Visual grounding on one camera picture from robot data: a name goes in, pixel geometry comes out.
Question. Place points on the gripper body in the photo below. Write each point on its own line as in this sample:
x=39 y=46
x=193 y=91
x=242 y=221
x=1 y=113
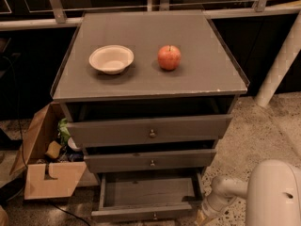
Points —
x=209 y=208

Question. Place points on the grey bottom drawer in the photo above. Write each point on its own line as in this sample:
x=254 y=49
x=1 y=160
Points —
x=148 y=195

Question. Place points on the grey drawer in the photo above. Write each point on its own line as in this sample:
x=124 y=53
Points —
x=150 y=161
x=148 y=131
x=148 y=195

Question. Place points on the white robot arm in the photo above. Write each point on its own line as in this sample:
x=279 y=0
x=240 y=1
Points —
x=272 y=194

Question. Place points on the grey top drawer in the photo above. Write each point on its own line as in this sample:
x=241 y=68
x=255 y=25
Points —
x=148 y=131

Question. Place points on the grey drawer cabinet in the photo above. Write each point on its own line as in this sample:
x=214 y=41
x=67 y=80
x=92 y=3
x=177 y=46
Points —
x=208 y=80

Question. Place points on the grey middle drawer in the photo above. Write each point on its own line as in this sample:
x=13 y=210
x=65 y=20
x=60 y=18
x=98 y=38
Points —
x=150 y=161

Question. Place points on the green crumpled bag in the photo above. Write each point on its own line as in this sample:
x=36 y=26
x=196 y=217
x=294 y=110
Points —
x=63 y=131

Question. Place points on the yellow sponge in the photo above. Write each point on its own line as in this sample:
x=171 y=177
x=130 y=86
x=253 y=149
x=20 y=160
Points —
x=53 y=150

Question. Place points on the open cardboard box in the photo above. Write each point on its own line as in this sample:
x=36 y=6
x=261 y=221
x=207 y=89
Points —
x=46 y=178

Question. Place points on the red apple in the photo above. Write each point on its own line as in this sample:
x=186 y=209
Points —
x=169 y=57

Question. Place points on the white paper bowl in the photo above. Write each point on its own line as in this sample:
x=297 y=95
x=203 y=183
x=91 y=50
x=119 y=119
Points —
x=111 y=59

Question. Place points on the white slanted pole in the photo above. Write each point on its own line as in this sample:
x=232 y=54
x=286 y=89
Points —
x=284 y=60

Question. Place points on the metal railing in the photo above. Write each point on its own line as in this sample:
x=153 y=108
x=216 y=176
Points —
x=62 y=20

